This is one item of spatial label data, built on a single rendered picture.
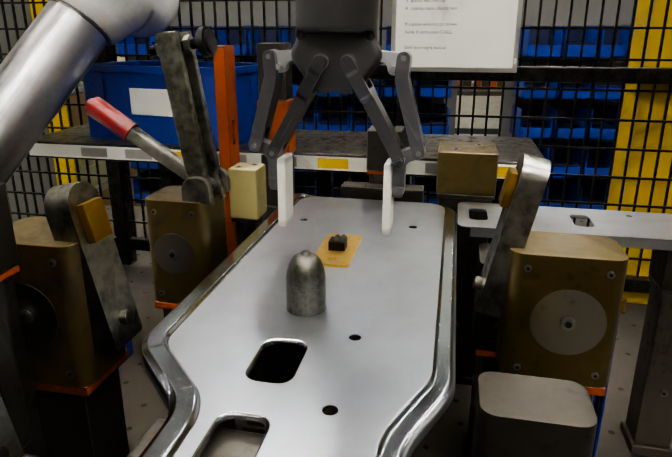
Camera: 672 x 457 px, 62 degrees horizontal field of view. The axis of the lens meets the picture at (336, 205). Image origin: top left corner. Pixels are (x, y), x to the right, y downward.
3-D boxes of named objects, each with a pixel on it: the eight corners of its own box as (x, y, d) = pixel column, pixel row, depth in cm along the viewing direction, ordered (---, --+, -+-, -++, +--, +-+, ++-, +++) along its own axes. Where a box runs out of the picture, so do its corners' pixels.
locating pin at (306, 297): (321, 336, 44) (320, 259, 42) (282, 332, 45) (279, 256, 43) (329, 317, 47) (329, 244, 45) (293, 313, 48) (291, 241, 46)
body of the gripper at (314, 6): (389, -11, 52) (386, 90, 55) (302, -10, 54) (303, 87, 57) (379, -17, 45) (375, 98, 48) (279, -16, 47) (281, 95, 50)
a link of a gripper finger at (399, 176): (394, 142, 53) (426, 143, 53) (392, 193, 55) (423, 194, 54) (393, 145, 52) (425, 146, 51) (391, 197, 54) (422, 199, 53)
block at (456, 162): (478, 386, 85) (499, 153, 74) (425, 380, 86) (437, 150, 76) (476, 357, 92) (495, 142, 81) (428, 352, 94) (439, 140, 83)
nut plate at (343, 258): (348, 268, 53) (348, 256, 53) (309, 265, 54) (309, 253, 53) (362, 237, 61) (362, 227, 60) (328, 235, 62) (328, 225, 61)
